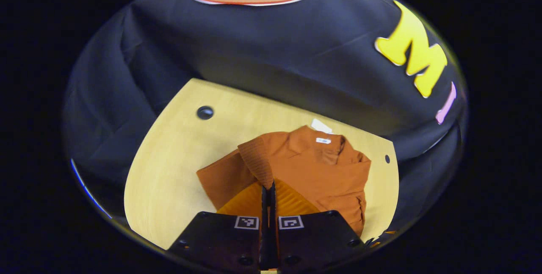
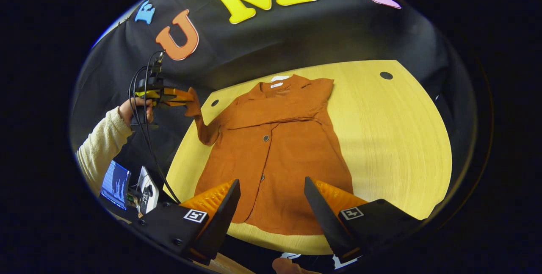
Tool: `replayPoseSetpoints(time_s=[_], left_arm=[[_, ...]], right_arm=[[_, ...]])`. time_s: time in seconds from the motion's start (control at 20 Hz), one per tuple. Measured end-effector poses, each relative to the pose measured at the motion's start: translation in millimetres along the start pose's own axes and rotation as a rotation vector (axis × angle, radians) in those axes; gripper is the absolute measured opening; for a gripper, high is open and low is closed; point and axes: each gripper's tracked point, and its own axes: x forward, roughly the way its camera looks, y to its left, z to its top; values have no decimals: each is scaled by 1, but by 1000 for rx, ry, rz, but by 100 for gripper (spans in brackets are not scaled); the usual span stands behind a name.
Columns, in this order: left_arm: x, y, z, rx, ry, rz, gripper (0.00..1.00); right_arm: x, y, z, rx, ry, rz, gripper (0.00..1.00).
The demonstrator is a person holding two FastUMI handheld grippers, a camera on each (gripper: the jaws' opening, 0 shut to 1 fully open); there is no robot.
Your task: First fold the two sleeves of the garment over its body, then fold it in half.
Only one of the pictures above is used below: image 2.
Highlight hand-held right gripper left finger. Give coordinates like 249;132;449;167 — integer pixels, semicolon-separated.
135;179;241;266

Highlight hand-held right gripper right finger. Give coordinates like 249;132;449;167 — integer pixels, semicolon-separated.
304;176;424;265

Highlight orange corduroy shirt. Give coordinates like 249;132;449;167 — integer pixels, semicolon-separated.
185;74;354;236

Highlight white device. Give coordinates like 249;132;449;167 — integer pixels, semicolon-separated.
136;166;160;216

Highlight laptop with blue screen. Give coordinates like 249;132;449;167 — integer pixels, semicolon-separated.
100;161;132;210

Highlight black backdrop cloth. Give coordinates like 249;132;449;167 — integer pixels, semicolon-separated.
70;0;479;198

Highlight black cable bundle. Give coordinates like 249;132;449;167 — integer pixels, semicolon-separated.
128;51;182;203

